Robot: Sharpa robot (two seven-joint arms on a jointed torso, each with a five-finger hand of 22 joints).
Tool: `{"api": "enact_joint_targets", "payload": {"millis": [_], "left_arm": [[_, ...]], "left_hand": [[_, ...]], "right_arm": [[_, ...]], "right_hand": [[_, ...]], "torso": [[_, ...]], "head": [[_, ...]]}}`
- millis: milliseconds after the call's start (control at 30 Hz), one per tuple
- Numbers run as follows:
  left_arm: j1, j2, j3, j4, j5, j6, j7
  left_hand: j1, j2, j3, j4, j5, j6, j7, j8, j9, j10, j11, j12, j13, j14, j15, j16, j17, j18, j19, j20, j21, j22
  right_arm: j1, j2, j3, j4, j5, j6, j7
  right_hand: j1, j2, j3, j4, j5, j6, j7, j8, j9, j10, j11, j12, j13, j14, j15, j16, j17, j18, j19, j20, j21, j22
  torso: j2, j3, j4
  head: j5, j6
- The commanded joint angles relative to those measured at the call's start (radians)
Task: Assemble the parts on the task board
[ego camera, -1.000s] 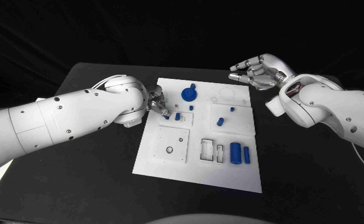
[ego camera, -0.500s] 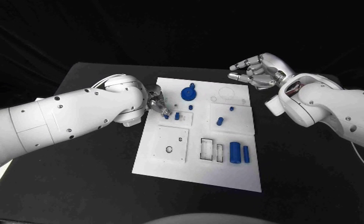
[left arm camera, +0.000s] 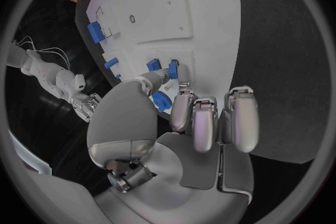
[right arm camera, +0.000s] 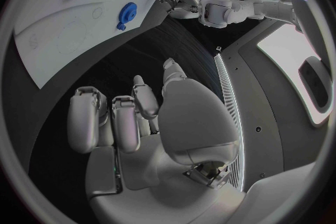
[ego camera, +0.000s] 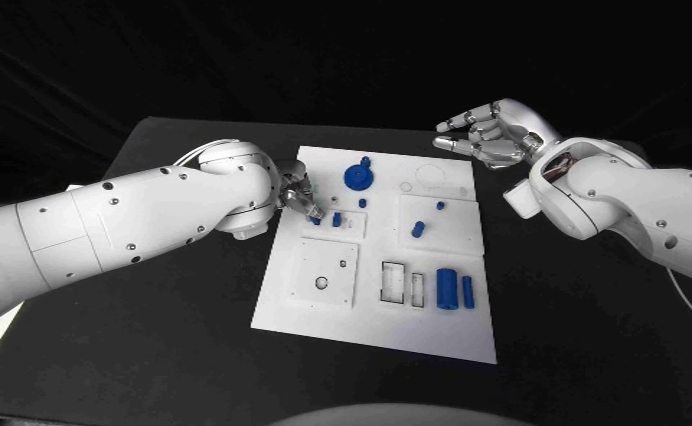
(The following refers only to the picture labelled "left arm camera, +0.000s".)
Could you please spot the large blue block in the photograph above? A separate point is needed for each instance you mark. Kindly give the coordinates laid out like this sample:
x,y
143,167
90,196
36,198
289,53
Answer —
x,y
95,31

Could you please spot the blue square block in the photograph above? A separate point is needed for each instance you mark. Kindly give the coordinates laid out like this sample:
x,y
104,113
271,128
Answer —
x,y
153,64

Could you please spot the blue gear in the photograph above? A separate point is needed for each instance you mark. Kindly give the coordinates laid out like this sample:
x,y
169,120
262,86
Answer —
x,y
161,100

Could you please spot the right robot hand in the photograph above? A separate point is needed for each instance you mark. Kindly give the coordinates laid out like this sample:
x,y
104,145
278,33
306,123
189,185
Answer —
x,y
86,105

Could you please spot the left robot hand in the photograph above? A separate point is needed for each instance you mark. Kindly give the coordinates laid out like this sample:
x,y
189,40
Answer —
x,y
126,114

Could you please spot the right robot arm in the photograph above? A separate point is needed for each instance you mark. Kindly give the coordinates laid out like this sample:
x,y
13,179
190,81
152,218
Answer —
x,y
49,76

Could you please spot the white task board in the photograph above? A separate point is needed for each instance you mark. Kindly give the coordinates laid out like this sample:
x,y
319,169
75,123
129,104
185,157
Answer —
x,y
162,18

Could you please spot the blue short cylinder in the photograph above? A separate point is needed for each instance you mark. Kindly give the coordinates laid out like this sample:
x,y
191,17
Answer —
x,y
111,63

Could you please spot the blue peg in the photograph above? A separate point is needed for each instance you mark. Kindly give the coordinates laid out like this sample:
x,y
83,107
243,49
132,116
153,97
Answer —
x,y
173,69

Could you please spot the small blue plug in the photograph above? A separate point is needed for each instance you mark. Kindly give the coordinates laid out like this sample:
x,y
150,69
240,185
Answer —
x,y
118,76

